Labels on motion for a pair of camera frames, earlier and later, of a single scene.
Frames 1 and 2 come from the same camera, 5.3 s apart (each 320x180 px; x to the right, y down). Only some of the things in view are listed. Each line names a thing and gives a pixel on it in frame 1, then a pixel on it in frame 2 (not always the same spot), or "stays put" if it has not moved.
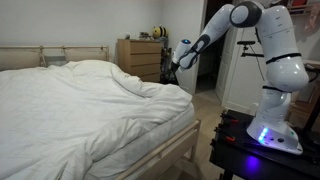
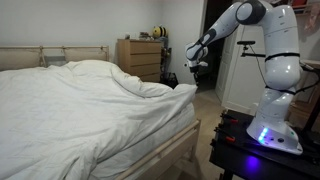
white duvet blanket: x=57 y=120 stays put
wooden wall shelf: x=299 y=7 stays put
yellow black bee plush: x=160 y=32 stays put
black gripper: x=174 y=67 -> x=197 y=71
